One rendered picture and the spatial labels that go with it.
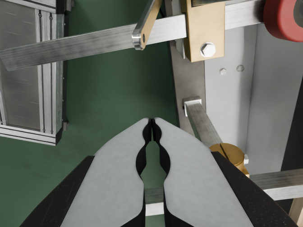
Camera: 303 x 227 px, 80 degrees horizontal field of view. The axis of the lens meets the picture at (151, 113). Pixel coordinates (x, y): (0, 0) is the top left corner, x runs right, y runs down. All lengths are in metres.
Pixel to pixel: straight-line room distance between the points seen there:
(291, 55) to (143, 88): 0.91
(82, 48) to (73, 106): 1.10
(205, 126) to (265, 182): 0.13
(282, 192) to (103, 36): 0.35
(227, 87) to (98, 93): 0.89
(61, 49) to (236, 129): 0.58
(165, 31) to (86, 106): 1.12
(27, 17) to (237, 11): 0.93
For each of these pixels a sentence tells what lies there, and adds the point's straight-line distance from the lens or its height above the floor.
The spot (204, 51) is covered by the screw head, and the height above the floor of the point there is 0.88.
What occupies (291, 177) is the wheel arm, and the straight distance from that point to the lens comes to 0.37.
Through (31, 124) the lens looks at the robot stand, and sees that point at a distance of 1.31.
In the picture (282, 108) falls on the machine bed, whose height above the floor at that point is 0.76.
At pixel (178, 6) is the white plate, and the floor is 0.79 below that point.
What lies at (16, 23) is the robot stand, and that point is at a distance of 1.11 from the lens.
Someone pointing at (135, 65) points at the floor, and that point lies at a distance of 1.18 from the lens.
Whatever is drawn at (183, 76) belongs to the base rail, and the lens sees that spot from 0.47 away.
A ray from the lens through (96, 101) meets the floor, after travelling 1.31.
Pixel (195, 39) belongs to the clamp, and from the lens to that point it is 0.28.
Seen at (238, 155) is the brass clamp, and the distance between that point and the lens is 0.28.
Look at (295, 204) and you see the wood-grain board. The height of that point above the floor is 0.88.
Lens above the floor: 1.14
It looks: 61 degrees down
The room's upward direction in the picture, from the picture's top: 178 degrees clockwise
